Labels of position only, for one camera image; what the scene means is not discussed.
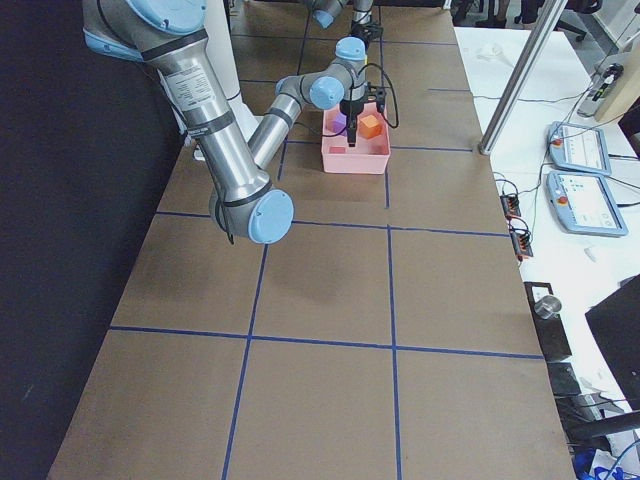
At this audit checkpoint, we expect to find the orange foam block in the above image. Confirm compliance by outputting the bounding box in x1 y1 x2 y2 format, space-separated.
358 114 383 140

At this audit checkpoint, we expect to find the upper teach pendant tablet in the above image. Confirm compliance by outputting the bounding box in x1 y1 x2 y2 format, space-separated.
547 121 612 176

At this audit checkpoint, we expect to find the purple foam block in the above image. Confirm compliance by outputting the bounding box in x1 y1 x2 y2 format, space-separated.
331 112 347 135

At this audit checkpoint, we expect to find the white camera mast post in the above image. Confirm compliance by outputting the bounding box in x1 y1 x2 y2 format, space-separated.
204 0 259 142

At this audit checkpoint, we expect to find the aluminium frame post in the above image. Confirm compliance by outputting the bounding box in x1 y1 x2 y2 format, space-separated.
478 0 567 156

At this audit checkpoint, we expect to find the teach pendant tablet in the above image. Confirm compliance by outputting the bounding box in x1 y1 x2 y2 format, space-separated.
546 170 628 238
547 121 612 176

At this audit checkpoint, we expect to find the metal cylinder weight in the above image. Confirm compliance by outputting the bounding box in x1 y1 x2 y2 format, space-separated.
534 295 562 320

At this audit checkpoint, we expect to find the lower teach pendant tablet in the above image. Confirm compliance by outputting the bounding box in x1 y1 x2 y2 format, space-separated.
546 170 628 238

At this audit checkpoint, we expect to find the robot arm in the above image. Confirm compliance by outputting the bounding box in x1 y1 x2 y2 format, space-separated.
82 1 383 244
301 0 384 47

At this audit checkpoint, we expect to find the orange connector box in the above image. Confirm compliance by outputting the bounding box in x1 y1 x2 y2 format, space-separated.
500 193 521 219
509 227 533 261

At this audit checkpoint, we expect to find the pink plastic bin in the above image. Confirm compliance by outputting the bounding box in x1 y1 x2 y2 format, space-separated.
321 103 391 175

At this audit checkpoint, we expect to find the orange connector box upper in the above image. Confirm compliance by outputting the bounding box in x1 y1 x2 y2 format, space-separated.
500 193 521 219

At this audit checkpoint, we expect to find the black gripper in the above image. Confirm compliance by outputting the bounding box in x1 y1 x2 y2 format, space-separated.
350 20 384 48
339 83 386 147

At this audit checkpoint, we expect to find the orange connector box lower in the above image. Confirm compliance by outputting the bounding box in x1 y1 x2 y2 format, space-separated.
509 227 533 261

